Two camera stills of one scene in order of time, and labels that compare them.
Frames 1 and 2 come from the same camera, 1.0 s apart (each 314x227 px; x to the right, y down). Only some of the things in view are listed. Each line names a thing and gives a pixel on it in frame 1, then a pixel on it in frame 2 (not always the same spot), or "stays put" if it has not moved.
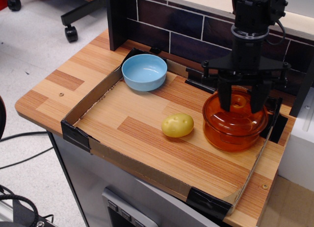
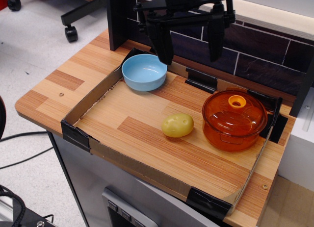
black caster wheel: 14,3 stays put
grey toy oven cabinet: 109,195 stays put
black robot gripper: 245,63 to 215,9
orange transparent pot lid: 239,120 stays put
